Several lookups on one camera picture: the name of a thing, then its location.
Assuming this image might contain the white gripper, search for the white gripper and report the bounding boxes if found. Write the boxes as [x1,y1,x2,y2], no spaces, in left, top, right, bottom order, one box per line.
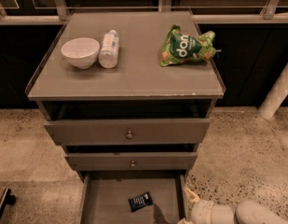
[177,187,214,224]

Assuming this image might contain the dark blue rxbar wrapper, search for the dark blue rxbar wrapper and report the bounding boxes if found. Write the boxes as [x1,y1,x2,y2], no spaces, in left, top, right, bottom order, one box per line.
[129,192,153,212]

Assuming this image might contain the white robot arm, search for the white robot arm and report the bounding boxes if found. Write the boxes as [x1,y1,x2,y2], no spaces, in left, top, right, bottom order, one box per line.
[177,187,288,224]

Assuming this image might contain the grey middle drawer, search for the grey middle drawer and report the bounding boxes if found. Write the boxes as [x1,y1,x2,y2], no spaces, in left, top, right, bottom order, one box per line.
[65,152,197,171]

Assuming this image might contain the grey drawer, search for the grey drawer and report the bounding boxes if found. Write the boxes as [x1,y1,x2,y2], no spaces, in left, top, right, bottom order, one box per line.
[65,152,197,171]
[76,170,187,224]
[45,119,210,146]

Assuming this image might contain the grey bottom drawer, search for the grey bottom drawer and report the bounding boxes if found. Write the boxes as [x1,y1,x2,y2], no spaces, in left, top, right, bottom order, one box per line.
[76,170,187,224]

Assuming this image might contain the grey top drawer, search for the grey top drawer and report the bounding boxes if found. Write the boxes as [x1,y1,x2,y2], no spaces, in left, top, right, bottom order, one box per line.
[45,119,210,146]

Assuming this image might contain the white pillar leg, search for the white pillar leg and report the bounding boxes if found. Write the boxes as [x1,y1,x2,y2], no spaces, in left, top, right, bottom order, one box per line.
[258,63,288,119]

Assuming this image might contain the green snack bag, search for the green snack bag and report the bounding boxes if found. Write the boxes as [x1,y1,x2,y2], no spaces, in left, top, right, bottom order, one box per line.
[160,24,217,66]

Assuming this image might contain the clear plastic water bottle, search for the clear plastic water bottle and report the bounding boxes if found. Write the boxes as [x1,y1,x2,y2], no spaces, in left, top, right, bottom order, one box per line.
[99,30,119,69]

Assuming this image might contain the black object at floor edge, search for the black object at floor edge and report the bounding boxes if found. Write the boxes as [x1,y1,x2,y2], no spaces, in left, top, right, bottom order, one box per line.
[0,189,17,219]

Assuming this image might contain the white ceramic bowl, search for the white ceramic bowl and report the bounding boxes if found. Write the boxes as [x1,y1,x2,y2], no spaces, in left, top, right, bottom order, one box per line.
[61,37,100,69]

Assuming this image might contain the metal railing frame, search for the metal railing frame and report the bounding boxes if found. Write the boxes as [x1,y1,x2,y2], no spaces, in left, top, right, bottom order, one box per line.
[0,0,288,25]

